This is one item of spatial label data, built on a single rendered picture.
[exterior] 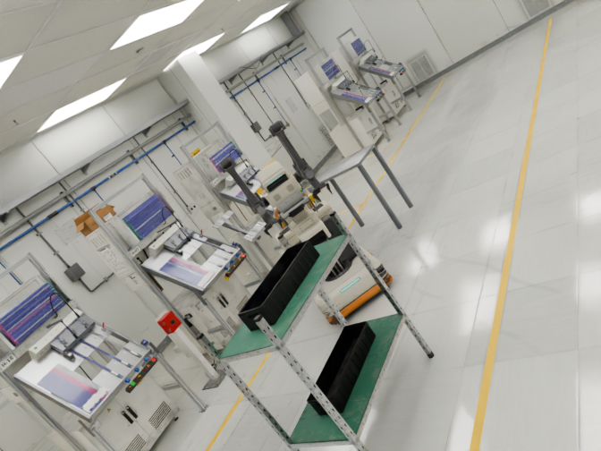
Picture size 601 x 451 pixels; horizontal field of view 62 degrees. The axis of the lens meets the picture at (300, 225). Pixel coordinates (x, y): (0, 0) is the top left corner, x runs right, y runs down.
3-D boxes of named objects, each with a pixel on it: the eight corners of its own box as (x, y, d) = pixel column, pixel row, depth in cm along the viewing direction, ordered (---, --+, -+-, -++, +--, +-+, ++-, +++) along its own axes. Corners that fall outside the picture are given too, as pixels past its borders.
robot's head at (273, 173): (260, 184, 390) (253, 174, 377) (283, 168, 390) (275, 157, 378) (269, 196, 382) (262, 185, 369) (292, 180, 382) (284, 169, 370)
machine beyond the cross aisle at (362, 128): (404, 121, 905) (348, 29, 858) (392, 140, 844) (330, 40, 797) (346, 152, 990) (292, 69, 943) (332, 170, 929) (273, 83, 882)
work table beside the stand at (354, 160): (401, 228, 498) (358, 163, 478) (348, 247, 543) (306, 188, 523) (413, 205, 531) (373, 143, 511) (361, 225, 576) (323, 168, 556)
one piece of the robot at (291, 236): (313, 290, 454) (260, 217, 434) (361, 254, 456) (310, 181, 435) (321, 302, 422) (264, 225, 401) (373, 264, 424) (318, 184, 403)
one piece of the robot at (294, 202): (288, 229, 392) (272, 208, 386) (317, 208, 392) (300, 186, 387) (291, 234, 376) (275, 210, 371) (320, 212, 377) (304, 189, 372)
